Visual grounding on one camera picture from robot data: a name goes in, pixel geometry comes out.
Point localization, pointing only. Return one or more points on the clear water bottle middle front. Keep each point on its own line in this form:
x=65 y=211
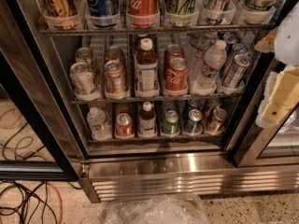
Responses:
x=214 y=59

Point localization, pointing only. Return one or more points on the silver can middle shelf front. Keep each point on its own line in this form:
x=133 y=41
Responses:
x=82 y=78

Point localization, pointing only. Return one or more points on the orange can middle shelf front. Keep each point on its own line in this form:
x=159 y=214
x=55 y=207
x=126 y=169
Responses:
x=115 y=80

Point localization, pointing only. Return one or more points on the clear plastic bag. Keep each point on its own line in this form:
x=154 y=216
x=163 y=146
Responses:
x=163 y=209

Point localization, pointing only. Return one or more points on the red Coke can middle front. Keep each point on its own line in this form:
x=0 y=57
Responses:
x=176 y=75

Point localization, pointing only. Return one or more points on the brown tea bottle bottom shelf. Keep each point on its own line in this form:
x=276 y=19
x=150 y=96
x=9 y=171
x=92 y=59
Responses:
x=147 y=120

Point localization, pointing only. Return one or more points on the stainless steel display fridge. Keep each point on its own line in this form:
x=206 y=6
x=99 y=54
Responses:
x=35 y=72

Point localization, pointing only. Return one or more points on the green can bottom shelf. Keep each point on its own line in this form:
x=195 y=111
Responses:
x=170 y=122

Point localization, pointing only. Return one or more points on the red Coca-Cola can top shelf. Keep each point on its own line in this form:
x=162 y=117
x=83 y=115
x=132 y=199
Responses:
x=142 y=12

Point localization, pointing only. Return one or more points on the clear water bottle middle rear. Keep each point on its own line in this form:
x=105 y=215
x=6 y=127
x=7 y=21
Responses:
x=201 y=42

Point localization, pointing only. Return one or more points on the blue can bottom shelf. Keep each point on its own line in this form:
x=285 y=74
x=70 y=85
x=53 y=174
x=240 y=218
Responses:
x=192 y=124

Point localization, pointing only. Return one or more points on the slim silver can middle rear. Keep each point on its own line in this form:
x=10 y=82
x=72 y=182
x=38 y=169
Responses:
x=230 y=38

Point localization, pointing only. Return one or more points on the clear water bottle bottom shelf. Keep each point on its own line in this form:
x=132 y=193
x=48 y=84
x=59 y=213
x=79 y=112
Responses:
x=99 y=124

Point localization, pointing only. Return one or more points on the blue Pepsi can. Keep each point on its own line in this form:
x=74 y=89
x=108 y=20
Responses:
x=103 y=12

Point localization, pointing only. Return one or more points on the brown tea bottle middle shelf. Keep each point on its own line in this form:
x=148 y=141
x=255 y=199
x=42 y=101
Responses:
x=146 y=70

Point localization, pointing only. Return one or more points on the red can bottom shelf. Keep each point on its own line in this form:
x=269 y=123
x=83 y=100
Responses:
x=124 y=125

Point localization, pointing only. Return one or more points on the yellow tea can top shelf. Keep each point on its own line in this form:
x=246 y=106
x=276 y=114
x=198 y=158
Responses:
x=60 y=13

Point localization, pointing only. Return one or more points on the brown tea bottle shelf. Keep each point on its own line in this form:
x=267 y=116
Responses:
x=147 y=120
x=146 y=70

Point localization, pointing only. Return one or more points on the silver can shelf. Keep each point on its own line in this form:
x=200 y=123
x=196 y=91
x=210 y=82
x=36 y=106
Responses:
x=82 y=78
x=84 y=54

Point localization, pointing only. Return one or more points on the red Coke can middle rear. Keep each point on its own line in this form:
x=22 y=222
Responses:
x=173 y=51

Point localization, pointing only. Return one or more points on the orange can shelf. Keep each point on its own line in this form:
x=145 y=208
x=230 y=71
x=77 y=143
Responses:
x=114 y=53
x=115 y=80

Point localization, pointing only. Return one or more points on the blue Red Bull can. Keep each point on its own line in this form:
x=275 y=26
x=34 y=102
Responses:
x=214 y=9

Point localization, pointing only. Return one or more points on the silver can middle shelf rear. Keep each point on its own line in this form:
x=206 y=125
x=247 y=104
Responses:
x=84 y=54

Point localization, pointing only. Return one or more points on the slim silver can middle front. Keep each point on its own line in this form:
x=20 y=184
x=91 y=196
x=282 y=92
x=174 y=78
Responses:
x=236 y=71

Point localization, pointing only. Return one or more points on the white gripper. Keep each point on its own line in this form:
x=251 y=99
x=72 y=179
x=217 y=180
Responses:
x=289 y=39

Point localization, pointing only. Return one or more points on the slim silver can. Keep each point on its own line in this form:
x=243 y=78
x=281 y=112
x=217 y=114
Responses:
x=230 y=38
x=236 y=71
x=238 y=48

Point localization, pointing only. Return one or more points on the orange can middle shelf rear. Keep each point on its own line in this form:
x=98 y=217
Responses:
x=114 y=53

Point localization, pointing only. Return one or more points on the gold can bottom shelf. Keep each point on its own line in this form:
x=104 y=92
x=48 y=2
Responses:
x=215 y=122

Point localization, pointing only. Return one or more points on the red coke can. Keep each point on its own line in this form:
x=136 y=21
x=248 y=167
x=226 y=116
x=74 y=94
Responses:
x=176 y=75
x=173 y=51

